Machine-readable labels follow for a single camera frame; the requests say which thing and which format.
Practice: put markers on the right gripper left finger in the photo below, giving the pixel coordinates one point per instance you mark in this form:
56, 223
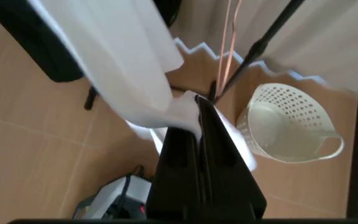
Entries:
169, 193

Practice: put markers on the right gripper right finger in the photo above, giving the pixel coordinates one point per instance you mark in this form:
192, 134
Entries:
228, 186

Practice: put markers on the pink clothes hanger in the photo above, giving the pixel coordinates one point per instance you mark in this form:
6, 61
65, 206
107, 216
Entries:
224, 46

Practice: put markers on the white garment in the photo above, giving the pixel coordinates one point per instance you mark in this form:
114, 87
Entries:
120, 46

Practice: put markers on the black shorts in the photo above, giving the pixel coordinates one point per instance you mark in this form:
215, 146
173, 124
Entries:
36, 46

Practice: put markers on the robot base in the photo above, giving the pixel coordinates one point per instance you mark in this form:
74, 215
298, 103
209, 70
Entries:
110, 196

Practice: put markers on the white laundry basket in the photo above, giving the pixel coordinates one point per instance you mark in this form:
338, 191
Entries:
291, 130

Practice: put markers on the black clothes rack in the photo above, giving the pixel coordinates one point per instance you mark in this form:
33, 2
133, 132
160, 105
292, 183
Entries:
259, 45

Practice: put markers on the beige curtain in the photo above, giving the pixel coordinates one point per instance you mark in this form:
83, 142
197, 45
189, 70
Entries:
322, 37

